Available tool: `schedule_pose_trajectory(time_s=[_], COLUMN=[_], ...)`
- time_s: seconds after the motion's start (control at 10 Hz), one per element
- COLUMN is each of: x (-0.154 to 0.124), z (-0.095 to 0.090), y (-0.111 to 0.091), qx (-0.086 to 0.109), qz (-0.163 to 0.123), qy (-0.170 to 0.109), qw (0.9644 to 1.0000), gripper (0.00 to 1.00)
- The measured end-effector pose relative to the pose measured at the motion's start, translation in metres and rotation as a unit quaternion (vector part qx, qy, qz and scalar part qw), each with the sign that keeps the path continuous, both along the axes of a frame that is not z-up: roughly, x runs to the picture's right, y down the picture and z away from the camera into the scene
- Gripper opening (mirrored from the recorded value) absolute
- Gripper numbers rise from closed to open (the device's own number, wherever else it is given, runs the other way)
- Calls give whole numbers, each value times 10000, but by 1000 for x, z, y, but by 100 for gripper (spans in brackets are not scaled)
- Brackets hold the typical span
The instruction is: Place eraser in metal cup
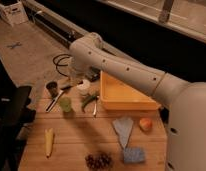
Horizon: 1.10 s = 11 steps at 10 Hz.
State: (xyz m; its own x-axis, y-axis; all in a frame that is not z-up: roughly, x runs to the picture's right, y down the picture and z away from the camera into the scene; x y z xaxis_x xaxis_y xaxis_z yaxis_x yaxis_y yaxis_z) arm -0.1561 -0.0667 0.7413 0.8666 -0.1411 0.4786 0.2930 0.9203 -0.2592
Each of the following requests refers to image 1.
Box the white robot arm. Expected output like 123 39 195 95
69 32 206 171

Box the white paper cup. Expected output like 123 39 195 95
76 79 91 95

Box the dark metal cup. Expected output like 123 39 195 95
46 81 58 98

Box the green plastic cup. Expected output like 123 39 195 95
59 97 72 112

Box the blue black power device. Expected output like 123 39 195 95
89 70 100 82

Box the metal spoon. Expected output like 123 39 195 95
93 96 99 117

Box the yellow plastic bin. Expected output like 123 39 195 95
100 72 161 110

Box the yellow corn toy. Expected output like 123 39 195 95
45 128 54 158

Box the black chair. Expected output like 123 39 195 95
0 86 36 171

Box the blue folded cloth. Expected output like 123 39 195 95
112 117 133 149

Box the orange peach toy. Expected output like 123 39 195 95
139 118 153 131

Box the purple grape bunch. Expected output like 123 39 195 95
85 152 113 171

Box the white cardboard box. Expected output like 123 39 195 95
0 0 28 27

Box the blue sponge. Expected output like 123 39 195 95
123 147 145 163

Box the black handled spatula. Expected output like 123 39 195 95
45 86 72 113

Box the black coiled cable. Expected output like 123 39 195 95
52 53 74 78

